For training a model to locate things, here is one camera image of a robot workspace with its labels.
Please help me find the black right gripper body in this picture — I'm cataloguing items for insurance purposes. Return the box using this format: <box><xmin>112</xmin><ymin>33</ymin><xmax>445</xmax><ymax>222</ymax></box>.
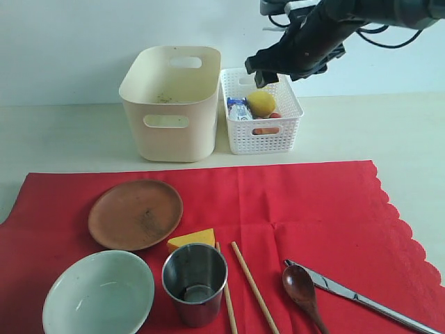
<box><xmin>251</xmin><ymin>6</ymin><xmax>347</xmax><ymax>81</ymax></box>

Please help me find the yellow lemon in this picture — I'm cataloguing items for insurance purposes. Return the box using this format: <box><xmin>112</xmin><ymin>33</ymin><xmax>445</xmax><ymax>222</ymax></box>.
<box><xmin>246</xmin><ymin>90</ymin><xmax>276</xmax><ymax>118</ymax></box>

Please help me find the blue white milk carton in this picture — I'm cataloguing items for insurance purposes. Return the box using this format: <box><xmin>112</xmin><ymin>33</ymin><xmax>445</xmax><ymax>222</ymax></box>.
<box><xmin>227</xmin><ymin>97</ymin><xmax>253</xmax><ymax>121</ymax></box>

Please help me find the orange fried chicken piece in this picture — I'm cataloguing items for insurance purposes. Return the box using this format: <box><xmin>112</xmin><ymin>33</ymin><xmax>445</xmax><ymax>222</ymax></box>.
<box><xmin>252</xmin><ymin>127</ymin><xmax>280</xmax><ymax>135</ymax></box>

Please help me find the orange cheese wedge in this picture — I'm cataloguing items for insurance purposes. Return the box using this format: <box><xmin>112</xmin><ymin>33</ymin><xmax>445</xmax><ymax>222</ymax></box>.
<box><xmin>167</xmin><ymin>228</ymin><xmax>216</xmax><ymax>254</ymax></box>

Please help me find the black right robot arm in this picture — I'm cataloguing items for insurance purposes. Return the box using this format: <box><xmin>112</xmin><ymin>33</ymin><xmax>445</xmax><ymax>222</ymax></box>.
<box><xmin>245</xmin><ymin>1</ymin><xmax>444</xmax><ymax>88</ymax></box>

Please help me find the white perforated plastic basket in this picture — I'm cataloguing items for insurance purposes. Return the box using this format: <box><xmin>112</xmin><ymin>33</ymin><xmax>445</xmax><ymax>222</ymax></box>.
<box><xmin>220</xmin><ymin>68</ymin><xmax>304</xmax><ymax>154</ymax></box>

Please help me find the cream plastic bin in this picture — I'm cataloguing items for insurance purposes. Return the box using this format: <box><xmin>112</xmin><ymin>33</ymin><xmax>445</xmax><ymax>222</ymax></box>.
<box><xmin>119</xmin><ymin>46</ymin><xmax>221</xmax><ymax>162</ymax></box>

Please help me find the red table cloth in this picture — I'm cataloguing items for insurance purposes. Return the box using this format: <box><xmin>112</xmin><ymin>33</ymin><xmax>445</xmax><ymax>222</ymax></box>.
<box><xmin>1</xmin><ymin>161</ymin><xmax>444</xmax><ymax>333</ymax></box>

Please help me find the brown wooden plate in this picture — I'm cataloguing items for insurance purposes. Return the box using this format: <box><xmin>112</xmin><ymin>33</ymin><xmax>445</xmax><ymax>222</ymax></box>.
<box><xmin>88</xmin><ymin>179</ymin><xmax>184</xmax><ymax>251</ymax></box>

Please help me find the dark wooden spoon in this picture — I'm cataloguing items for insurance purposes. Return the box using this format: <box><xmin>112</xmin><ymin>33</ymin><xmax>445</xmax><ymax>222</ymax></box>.
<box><xmin>282</xmin><ymin>264</ymin><xmax>330</xmax><ymax>334</ymax></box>

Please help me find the stainless steel cup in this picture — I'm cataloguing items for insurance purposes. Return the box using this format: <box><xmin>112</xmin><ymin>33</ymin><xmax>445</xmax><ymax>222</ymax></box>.
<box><xmin>161</xmin><ymin>243</ymin><xmax>228</xmax><ymax>328</ymax></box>

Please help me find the silver table knife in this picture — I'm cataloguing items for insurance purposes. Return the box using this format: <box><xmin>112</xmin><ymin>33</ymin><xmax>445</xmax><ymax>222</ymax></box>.
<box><xmin>284</xmin><ymin>259</ymin><xmax>439</xmax><ymax>333</ymax></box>

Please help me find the right wooden chopstick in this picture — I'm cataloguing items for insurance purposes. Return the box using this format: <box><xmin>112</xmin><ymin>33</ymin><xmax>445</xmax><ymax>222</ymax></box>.
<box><xmin>231</xmin><ymin>241</ymin><xmax>280</xmax><ymax>334</ymax></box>

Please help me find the wooden chopstick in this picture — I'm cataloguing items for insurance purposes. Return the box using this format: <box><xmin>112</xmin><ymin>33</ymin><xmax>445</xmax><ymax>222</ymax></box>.
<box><xmin>216</xmin><ymin>241</ymin><xmax>239</xmax><ymax>334</ymax></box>
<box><xmin>231</xmin><ymin>241</ymin><xmax>280</xmax><ymax>334</ymax></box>

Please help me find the left wooden chopstick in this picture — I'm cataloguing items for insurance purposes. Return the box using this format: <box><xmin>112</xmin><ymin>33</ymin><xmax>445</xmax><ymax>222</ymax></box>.
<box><xmin>216</xmin><ymin>241</ymin><xmax>239</xmax><ymax>334</ymax></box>

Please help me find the pale green ceramic bowl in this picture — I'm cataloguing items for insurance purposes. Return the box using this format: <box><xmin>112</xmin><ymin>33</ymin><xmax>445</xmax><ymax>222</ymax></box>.
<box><xmin>42</xmin><ymin>250</ymin><xmax>155</xmax><ymax>333</ymax></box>

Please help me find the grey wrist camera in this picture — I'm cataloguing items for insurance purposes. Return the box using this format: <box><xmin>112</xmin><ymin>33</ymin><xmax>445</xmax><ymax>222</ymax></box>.
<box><xmin>259</xmin><ymin>0</ymin><xmax>319</xmax><ymax>16</ymax></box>

